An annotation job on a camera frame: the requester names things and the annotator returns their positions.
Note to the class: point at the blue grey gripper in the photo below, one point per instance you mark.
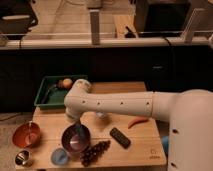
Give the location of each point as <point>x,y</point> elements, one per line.
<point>79,128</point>

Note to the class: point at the purple bowl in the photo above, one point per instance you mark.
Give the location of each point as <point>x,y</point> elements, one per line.
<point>72,142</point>

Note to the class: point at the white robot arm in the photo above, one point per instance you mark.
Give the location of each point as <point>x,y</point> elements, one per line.
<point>189,113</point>

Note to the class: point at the metal spoon in bowl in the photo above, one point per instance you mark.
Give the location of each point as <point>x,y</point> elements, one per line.
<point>29,131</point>

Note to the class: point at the orange red bowl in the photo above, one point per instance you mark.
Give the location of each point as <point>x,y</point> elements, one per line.
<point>20,137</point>

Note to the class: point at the bunch of dark grapes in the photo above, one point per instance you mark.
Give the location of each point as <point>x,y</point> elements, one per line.
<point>94,152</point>

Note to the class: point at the light blue cup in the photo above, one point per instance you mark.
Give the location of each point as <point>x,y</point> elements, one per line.
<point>59,157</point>

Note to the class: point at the black remote control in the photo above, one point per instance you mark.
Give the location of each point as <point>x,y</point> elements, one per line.
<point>120,138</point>

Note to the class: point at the green plastic tray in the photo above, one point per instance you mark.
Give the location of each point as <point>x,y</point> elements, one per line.
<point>56,98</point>

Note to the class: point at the orange round fruit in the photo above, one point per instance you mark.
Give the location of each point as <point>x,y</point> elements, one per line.
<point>67,83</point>

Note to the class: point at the dark utensil in tray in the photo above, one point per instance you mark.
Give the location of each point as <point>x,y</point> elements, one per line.
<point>58,85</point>

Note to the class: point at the orange red chili pepper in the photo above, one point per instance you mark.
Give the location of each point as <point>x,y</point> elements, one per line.
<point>136,121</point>

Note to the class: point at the small steel cup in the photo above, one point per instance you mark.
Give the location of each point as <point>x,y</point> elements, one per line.
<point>22,158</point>

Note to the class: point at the black office chair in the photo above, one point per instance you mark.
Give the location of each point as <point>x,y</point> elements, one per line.
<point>17,16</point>

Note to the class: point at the black box on floor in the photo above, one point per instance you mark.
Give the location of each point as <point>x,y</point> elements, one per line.
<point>160,15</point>

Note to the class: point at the grey metal post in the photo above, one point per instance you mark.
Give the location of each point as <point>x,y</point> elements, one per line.
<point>95,27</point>

